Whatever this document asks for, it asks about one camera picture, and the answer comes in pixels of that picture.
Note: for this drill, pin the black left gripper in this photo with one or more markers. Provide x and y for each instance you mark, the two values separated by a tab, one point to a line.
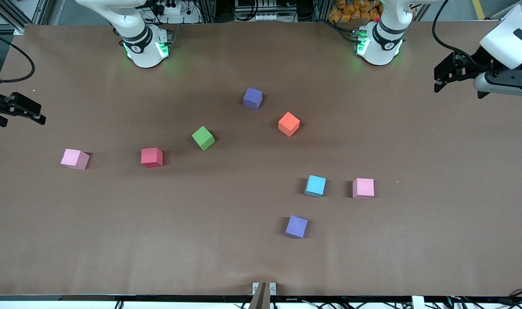
476	62

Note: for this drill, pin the red foam block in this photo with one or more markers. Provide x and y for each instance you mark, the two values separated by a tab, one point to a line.
151	157

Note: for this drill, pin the orange foam block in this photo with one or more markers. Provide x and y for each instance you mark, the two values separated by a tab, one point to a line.
288	123

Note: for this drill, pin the blue foam block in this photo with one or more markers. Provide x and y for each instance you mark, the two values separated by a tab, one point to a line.
315	185

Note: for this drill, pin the green foam block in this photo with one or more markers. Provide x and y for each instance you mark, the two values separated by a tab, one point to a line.
203	138

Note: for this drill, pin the purple foam block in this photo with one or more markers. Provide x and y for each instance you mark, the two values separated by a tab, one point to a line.
252	98
296	226

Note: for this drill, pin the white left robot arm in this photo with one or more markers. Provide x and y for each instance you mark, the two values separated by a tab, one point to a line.
383	47

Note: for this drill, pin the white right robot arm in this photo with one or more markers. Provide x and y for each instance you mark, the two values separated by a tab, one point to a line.
143	47

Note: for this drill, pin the pink foam block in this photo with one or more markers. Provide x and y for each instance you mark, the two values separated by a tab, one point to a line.
363	188
73	158

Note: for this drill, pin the orange snack bag pile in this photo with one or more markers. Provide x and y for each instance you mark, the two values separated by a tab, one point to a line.
346	13

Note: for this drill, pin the brown table cover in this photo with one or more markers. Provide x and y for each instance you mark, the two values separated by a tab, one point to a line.
415	240

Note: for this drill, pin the white equipment rack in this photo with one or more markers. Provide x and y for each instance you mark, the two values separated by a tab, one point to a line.
265	16

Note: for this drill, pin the white power strip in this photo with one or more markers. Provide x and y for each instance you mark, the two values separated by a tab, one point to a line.
175	9

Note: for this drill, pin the aluminium frame profile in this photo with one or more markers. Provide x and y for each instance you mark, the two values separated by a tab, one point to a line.
18	29

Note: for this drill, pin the white edge bracket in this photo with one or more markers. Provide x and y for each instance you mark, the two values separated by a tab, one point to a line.
418	302

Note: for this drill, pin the metal clamp bracket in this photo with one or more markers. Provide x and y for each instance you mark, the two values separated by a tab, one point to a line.
273	288

